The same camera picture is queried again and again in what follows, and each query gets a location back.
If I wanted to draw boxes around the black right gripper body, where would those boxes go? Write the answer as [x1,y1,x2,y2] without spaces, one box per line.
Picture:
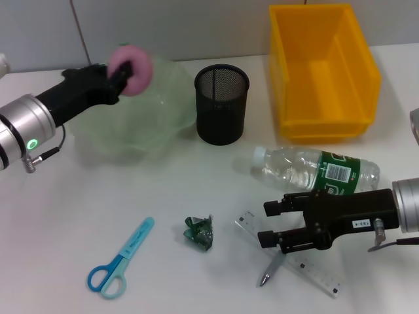
[302,188,401,252]

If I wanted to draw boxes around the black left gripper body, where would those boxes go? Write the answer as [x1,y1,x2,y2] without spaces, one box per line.
[34,64,122,127]

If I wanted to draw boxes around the pink peach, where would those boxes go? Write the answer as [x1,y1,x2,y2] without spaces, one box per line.
[107,45,155,98]

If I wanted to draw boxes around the clear green-label water bottle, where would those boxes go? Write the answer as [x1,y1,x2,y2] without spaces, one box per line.
[250,145,382,198]

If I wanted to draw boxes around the green plastic wrapper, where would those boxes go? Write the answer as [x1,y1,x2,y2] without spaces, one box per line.
[182,213,215,253]

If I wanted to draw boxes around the grey white pen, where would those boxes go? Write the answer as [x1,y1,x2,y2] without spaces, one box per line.
[259,249,289,288]

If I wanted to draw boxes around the clear plastic ruler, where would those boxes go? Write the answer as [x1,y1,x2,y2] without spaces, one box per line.
[234,209,348,300]

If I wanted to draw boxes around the green glass fruit plate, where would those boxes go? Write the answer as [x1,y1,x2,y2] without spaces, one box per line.
[69,54,198,162]

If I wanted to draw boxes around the black mesh pen cup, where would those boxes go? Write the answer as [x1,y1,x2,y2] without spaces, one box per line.
[193,63,251,147]

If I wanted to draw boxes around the blue scissors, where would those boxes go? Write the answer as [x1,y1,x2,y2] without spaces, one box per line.
[86,216,156,300]

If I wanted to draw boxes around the yellow plastic bin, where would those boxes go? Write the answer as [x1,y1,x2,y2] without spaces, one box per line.
[268,3,382,145]

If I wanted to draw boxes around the right gripper cable with plug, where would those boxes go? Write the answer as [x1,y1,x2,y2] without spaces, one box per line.
[367,218,419,253]

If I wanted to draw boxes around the gripper cable with plug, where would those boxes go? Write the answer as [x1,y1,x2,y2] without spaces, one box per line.
[20,125,67,174]
[367,218,419,253]

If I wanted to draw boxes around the left gripper cable with plug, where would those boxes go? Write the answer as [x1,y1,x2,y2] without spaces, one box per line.
[20,125,67,174]

